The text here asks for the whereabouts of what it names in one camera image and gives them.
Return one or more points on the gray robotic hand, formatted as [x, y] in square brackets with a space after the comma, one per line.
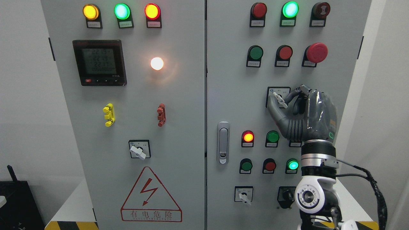
[319, 120]

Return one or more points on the yellow terminal clip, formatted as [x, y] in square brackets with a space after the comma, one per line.
[109, 114]

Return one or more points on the gray rotary switch left door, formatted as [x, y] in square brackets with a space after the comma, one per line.
[139, 149]

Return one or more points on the green push button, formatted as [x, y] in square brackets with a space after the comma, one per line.
[254, 56]
[245, 166]

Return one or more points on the dark red buzzer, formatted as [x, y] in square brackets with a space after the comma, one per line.
[319, 13]

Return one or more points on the red push button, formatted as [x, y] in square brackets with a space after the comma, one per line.
[269, 166]
[283, 55]

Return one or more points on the gray electrical cabinet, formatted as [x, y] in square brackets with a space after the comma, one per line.
[204, 81]

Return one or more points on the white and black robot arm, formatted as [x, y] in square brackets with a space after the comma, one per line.
[314, 194]

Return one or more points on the red electrical hazard sign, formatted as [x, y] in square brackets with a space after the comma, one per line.
[150, 201]

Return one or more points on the white glowing lamp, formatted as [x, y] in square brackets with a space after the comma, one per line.
[157, 63]

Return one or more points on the digital power meter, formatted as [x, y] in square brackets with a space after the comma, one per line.
[100, 62]

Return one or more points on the red indicator light top left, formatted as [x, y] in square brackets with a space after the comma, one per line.
[153, 16]

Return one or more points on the red terminal clip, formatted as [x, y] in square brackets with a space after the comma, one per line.
[161, 115]

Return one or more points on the green indicator light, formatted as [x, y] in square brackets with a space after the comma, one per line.
[289, 13]
[124, 15]

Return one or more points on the silver door latch handle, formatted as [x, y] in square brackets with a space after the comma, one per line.
[223, 142]

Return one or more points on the red push button upper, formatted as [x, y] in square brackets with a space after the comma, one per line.
[283, 55]

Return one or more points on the green push button upper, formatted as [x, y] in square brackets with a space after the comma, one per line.
[254, 56]

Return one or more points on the green push button lower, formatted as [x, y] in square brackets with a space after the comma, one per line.
[245, 166]

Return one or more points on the gray rotary switch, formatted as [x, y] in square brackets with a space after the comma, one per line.
[279, 94]
[243, 194]

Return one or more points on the yellow indicator light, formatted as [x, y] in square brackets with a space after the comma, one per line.
[93, 16]

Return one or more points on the green indicator light top left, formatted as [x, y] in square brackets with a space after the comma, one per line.
[124, 15]

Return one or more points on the lit green indicator lower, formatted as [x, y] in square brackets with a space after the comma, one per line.
[291, 167]

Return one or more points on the green indicator light top right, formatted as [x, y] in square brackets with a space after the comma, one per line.
[289, 13]

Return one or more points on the dark red indicator top right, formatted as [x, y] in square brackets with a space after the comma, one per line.
[258, 14]

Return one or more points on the black device with antenna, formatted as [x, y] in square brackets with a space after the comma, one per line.
[18, 208]

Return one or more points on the red push button lower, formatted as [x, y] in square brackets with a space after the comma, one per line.
[269, 166]

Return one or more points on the green indicator middle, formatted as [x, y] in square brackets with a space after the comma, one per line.
[272, 139]

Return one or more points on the lit red indicator middle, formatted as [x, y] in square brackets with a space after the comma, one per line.
[247, 139]

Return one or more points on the red emergency stop button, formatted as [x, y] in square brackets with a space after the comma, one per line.
[314, 54]

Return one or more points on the black key switch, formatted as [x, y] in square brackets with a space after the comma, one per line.
[286, 196]

